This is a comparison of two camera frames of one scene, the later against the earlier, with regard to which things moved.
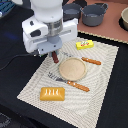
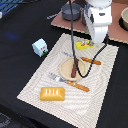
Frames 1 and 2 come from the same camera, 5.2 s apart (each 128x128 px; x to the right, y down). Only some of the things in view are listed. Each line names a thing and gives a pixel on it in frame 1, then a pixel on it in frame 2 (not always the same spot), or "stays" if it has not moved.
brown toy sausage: [54, 55] -> [73, 73]
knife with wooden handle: [95, 62] stays
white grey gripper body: [43, 38] -> [98, 20]
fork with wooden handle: [74, 84] stays
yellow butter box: [84, 44] stays
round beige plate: [72, 68] stays
